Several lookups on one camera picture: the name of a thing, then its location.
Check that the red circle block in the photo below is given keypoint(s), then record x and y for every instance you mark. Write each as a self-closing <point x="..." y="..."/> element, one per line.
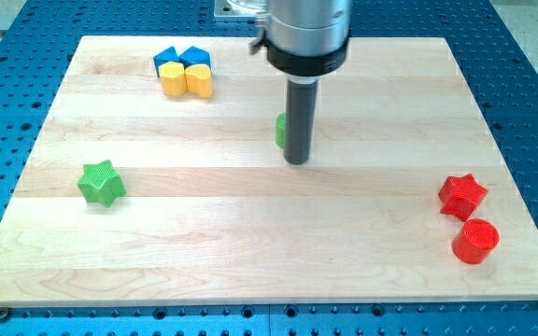
<point x="475" y="241"/>

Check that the blue pentagon block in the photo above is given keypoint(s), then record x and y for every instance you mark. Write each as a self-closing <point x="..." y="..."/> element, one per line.
<point x="193" y="55"/>

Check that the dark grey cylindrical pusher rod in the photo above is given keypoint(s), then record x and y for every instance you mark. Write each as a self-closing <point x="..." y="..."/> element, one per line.
<point x="300" y="110"/>

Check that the light wooden board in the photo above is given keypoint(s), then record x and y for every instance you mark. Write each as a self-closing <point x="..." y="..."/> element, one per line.
<point x="213" y="214"/>

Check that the red star block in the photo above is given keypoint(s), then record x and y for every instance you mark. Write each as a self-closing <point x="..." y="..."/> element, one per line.
<point x="460" y="196"/>

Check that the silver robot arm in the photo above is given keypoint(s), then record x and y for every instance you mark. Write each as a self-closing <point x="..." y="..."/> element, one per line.
<point x="304" y="39"/>

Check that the green star block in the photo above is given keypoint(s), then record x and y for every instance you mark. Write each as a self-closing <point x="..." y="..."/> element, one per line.
<point x="101" y="183"/>

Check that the blue cube block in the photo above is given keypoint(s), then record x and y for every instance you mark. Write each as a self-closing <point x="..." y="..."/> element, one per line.
<point x="165" y="56"/>

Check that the yellow heart block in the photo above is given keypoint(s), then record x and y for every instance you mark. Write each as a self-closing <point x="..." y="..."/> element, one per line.
<point x="199" y="80"/>

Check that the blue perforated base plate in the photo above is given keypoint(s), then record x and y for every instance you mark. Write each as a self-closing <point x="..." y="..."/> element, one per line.
<point x="39" y="46"/>

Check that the metal mounting plate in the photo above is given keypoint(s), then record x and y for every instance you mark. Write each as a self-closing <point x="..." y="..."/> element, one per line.
<point x="237" y="10"/>

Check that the yellow pentagon block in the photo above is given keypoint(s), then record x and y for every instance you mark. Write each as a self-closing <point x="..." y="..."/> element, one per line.
<point x="173" y="79"/>

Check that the green circle block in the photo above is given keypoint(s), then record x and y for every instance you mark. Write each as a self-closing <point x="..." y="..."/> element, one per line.
<point x="280" y="130"/>

